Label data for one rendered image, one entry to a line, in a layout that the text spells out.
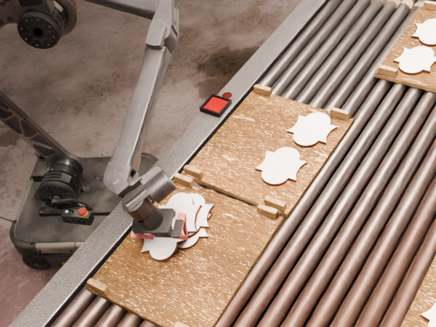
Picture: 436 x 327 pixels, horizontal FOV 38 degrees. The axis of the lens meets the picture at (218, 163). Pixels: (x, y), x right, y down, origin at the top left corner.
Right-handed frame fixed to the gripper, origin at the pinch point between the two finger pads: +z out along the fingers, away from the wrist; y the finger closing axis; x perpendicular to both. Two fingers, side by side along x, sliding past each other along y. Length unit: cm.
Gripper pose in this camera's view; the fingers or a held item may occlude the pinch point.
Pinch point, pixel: (169, 235)
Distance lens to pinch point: 162.5
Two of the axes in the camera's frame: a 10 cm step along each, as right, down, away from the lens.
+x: -1.8, 8.6, -4.7
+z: 3.7, 5.1, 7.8
